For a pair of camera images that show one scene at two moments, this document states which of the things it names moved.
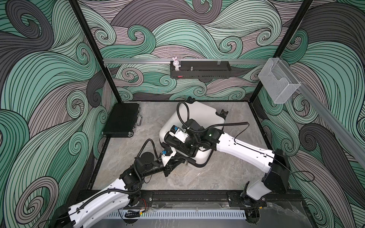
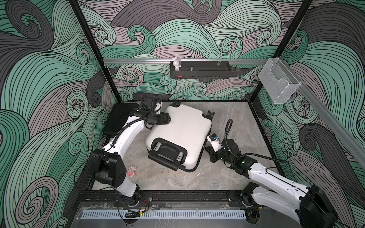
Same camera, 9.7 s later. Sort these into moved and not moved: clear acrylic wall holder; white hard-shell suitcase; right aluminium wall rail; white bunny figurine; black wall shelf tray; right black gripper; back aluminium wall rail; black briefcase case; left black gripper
Moved: white hard-shell suitcase; right black gripper; left black gripper
Not moved: back aluminium wall rail; clear acrylic wall holder; black briefcase case; black wall shelf tray; white bunny figurine; right aluminium wall rail
